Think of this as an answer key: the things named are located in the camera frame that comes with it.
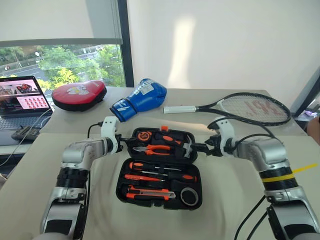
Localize slim orange test pen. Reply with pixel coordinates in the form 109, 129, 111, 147
123, 173, 166, 182

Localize small black electronic device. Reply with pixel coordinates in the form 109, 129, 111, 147
11, 125, 41, 142

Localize black plastic tool case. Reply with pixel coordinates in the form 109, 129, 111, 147
115, 126, 203, 210

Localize blue boxing glove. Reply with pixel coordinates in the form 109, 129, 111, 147
109, 78, 168, 123

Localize thin white cable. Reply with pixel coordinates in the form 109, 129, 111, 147
0, 107, 54, 167

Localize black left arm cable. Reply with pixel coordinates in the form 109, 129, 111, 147
81, 121, 105, 227

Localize white roller blind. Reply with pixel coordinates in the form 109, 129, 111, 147
0, 0, 124, 47

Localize red boxing punch mitt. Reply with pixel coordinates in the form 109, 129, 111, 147
51, 79, 108, 112

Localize beige table cloth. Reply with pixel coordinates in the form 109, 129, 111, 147
0, 132, 320, 240

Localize black tennis racket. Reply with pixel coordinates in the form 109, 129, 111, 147
163, 92, 292, 126

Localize open laptop computer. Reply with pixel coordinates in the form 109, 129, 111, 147
0, 75, 54, 132

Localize orange black utility knife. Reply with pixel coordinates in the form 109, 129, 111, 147
125, 184, 176, 201

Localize black electrical tape roll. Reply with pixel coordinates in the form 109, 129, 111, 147
180, 187, 200, 207

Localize orange black tape measure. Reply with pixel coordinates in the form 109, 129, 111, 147
136, 130, 151, 143

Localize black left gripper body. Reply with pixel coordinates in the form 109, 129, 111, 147
113, 134, 126, 153

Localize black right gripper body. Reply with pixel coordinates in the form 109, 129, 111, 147
204, 134, 225, 158

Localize dark window frame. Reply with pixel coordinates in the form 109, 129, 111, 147
117, 0, 135, 88

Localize silver claw hammer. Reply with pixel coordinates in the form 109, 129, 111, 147
183, 139, 195, 159

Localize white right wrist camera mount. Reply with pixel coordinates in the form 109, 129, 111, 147
207, 116, 238, 158

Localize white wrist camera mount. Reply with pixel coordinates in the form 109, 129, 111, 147
100, 116, 123, 154
207, 116, 238, 158

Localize grey slanted panel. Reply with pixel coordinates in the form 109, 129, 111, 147
291, 72, 320, 121

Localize yellow zip tie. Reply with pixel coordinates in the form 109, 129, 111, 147
259, 163, 319, 184

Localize brown rounded object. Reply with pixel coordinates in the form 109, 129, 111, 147
306, 117, 320, 146

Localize orange handled pliers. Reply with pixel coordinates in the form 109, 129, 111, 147
132, 144, 175, 157

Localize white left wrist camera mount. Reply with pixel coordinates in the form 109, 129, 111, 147
100, 116, 123, 154

